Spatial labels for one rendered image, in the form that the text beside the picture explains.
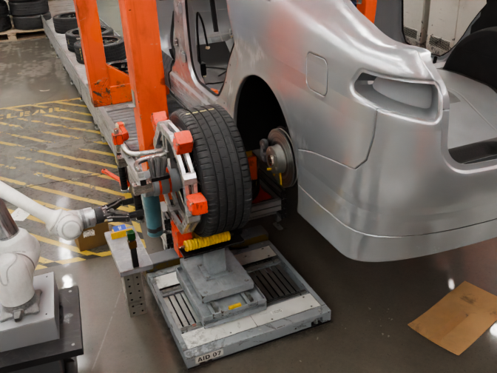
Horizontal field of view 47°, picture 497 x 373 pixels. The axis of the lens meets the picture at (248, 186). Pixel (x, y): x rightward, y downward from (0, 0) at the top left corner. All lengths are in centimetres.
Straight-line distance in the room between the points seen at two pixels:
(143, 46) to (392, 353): 203
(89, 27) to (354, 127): 324
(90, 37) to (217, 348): 295
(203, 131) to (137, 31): 68
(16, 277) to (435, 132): 188
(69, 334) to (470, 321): 208
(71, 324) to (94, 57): 268
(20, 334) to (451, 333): 215
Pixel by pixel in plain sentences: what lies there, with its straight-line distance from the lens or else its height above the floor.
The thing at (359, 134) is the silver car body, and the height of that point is 132.
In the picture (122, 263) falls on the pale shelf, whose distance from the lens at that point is 301.
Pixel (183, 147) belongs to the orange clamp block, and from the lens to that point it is 260.
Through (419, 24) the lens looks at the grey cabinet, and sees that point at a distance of 840.
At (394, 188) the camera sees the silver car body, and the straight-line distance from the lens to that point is 213.
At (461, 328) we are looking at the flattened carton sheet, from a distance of 331.
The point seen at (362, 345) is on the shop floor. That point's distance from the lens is 312.
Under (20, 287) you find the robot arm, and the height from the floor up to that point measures 57.
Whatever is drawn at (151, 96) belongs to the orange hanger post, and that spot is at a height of 116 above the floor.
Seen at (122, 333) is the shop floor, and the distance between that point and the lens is 328.
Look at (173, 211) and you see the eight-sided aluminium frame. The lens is 306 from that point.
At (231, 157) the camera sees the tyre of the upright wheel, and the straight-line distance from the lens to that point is 263.
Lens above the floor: 211
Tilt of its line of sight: 27 degrees down
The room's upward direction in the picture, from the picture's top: 3 degrees counter-clockwise
